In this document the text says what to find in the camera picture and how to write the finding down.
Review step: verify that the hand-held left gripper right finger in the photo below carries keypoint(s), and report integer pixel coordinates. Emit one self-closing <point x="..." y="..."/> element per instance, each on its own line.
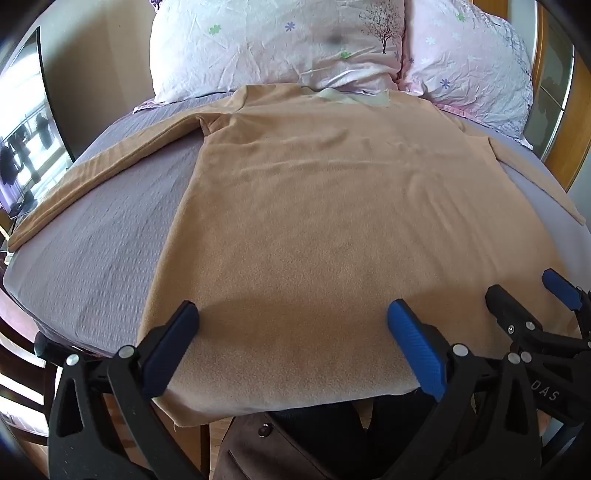
<point x="418" y="350"/>

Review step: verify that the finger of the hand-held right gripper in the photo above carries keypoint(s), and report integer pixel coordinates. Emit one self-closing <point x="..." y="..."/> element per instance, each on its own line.
<point x="508" y="309"/>
<point x="561" y="287"/>

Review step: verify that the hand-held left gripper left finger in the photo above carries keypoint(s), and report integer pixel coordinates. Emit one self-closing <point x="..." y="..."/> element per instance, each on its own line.
<point x="171" y="348"/>

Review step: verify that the tan long-sleeve shirt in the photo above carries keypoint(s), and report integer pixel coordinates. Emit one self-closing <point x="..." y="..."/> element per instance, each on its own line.
<point x="314" y="207"/>

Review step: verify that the dark pants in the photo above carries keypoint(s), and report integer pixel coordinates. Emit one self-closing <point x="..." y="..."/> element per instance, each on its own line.
<point x="332" y="429"/>

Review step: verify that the grey bed sheet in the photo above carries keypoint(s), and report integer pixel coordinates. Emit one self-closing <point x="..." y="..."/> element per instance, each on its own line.
<point x="106" y="240"/>

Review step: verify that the wooden headboard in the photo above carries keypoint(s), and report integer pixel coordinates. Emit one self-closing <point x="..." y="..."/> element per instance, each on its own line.
<point x="565" y="157"/>

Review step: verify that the brown jacket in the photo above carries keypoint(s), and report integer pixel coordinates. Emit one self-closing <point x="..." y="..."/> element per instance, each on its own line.
<point x="258" y="452"/>

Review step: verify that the dark wooden chair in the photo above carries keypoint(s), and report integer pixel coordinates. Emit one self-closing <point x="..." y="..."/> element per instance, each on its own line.
<point x="18" y="364"/>

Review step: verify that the pink floral pillow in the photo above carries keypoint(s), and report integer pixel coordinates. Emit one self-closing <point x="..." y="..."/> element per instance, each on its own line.
<point x="471" y="69"/>

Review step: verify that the flat television screen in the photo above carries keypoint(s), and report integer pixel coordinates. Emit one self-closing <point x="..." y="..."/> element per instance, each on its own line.
<point x="23" y="138"/>

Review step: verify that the white floral pillow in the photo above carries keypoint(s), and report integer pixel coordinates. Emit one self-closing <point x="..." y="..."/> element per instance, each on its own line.
<point x="258" y="41"/>

